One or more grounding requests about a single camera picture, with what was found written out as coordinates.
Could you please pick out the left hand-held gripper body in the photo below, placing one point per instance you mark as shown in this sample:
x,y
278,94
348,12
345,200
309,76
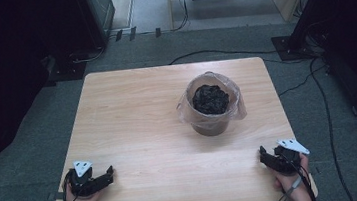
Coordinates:
x,y
81,177

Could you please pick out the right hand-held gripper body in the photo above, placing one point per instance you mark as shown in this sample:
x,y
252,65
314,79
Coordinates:
x,y
288,157

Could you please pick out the person's right hand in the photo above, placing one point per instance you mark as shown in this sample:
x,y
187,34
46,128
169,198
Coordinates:
x,y
292,180

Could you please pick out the clear plastic bin liner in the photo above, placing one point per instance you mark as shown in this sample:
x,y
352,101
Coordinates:
x,y
237,106

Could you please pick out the brown trash bin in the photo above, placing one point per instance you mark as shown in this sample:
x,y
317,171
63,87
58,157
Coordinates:
x,y
211,129

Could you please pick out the crumpled black plastic bag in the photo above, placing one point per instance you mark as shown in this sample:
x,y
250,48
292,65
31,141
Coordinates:
x,y
210,99

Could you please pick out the black cabinet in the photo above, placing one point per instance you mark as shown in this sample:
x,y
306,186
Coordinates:
x,y
100,11

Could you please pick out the black stand base plate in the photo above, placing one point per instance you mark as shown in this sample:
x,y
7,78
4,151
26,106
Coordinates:
x,y
290,48
69,71

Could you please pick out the black floor bracket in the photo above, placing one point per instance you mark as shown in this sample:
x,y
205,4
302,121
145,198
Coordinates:
x,y
119,35
158,32
132,33

